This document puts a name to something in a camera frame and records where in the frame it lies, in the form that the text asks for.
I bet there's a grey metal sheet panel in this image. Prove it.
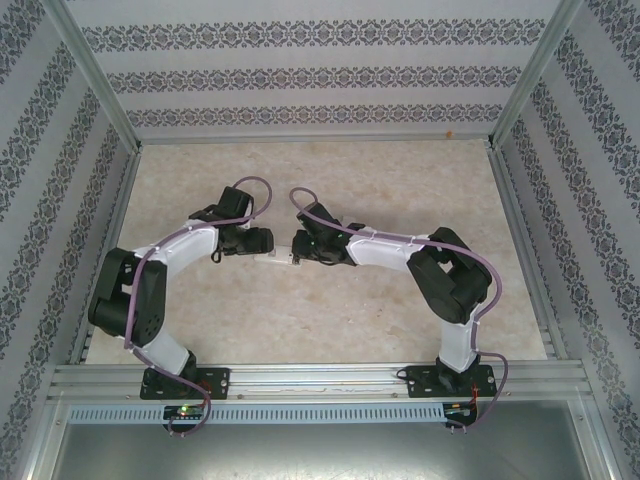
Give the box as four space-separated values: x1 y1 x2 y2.
49 422 609 480

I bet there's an aluminium back rail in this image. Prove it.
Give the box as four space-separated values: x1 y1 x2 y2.
137 134 494 146

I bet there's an aluminium side rail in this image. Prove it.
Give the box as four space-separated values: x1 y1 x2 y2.
68 147 145 365
487 143 570 360

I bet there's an aluminium mounting rail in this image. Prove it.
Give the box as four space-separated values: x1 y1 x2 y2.
47 362 587 401

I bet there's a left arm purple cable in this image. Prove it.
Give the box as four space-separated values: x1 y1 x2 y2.
124 174 274 436

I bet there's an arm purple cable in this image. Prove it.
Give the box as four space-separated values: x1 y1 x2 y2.
124 174 274 436
289 187 511 434

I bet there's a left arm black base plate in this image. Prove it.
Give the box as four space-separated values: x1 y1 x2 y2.
139 367 232 401

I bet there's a grey slotted cable duct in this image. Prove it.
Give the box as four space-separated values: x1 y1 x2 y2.
67 403 446 424

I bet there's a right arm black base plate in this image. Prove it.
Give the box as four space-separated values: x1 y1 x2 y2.
406 364 499 400

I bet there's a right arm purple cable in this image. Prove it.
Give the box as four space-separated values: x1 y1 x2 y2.
289 187 511 434

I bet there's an aluminium frame post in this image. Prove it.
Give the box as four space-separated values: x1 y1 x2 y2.
487 0 587 151
48 0 145 154

